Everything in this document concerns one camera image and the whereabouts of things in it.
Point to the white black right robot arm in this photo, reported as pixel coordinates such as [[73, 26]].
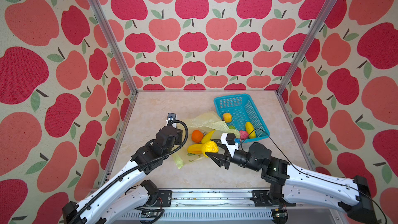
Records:
[[291, 184]]

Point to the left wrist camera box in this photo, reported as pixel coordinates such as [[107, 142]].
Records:
[[171, 117]]

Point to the aluminium right rear corner post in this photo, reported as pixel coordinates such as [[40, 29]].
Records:
[[313, 30]]

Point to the aluminium corner post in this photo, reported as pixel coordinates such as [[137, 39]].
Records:
[[113, 45], [313, 30]]

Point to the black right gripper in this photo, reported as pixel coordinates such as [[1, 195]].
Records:
[[226, 158]]

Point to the orange toy fruit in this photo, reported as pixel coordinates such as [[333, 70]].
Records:
[[227, 117]]

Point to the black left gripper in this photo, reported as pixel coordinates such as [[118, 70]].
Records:
[[179, 136]]

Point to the red-orange toy persimmon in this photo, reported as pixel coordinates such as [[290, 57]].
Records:
[[197, 136]]

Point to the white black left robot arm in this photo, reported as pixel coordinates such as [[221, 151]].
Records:
[[128, 189]]

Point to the pink toy fruit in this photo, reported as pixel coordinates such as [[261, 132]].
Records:
[[244, 135]]

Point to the yellow toy lemon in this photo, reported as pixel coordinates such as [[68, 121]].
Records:
[[250, 130]]

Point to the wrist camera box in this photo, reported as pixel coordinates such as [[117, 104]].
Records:
[[171, 117], [229, 142]]

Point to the yellow toy banana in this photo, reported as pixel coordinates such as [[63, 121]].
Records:
[[207, 137]]

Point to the teal plastic mesh basket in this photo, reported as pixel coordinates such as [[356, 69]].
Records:
[[243, 110]]

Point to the aluminium left rear corner post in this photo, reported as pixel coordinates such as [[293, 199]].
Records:
[[113, 45]]

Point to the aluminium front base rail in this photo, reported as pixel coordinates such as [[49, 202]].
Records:
[[229, 206]]

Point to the yellow toy bell pepper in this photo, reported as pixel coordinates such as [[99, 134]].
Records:
[[210, 146]]

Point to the yellow translucent plastic bag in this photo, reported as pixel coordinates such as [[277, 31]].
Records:
[[201, 129]]

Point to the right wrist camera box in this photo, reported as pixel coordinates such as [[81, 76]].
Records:
[[229, 142]]

